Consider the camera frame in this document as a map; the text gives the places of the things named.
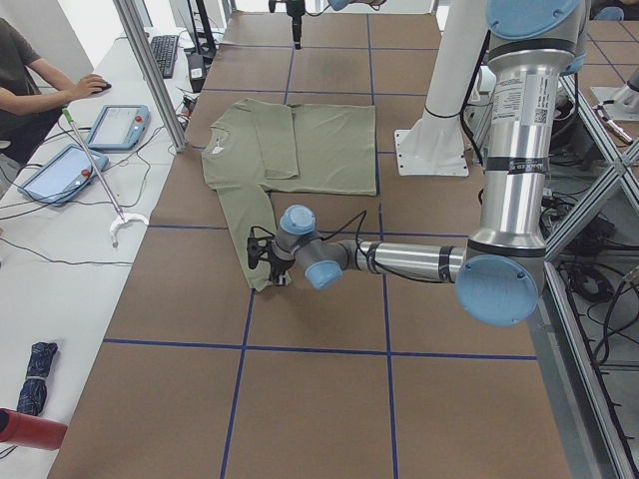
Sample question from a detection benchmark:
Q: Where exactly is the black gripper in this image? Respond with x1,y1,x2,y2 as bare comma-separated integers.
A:
287,0,305,49
267,239,291,286

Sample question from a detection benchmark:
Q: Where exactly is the olive green long-sleeve shirt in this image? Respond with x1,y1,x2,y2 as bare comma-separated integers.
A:
202,99,376,291

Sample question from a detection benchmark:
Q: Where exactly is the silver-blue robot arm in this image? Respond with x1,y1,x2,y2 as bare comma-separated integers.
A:
269,0,385,50
251,1,590,326

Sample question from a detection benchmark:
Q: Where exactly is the person's hand on mouse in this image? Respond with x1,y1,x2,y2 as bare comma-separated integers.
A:
71,74,108,100

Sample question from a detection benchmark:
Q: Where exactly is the black power adapter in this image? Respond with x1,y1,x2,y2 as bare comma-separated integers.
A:
187,52,207,93

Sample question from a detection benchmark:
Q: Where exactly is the black keyboard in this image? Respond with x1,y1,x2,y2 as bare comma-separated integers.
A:
150,35,180,79

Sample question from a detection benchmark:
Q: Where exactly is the white reacher grabber stick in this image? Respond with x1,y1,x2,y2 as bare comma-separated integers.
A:
62,108,149,248

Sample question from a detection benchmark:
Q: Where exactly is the black computer mouse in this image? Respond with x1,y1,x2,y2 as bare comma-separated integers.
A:
93,83,112,95

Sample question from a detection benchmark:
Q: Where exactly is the far blue teach pendant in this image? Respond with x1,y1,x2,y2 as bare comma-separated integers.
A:
87,105,150,152

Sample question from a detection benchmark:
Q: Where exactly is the blue teach pendant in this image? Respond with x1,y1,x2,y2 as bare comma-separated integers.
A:
87,105,150,152
18,145,96,206

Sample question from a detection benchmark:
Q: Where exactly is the near blue teach pendant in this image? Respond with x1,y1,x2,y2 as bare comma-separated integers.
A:
18,145,96,206

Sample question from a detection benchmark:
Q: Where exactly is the seated person in grey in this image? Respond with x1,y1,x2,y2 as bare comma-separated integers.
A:
1,19,75,165

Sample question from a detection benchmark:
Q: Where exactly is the folded dark blue umbrella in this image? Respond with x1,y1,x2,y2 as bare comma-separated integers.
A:
16,341,58,416

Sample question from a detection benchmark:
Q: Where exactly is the red bottle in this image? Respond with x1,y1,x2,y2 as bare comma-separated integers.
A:
1,408,68,450

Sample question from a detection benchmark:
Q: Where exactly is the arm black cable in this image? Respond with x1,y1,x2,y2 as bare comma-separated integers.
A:
249,210,370,280

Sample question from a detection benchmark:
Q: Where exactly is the aluminium frame post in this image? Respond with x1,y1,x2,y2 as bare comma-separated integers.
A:
113,0,187,153

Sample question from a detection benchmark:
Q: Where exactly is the aluminium frame rail right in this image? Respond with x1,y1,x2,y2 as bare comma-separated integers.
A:
529,64,638,478

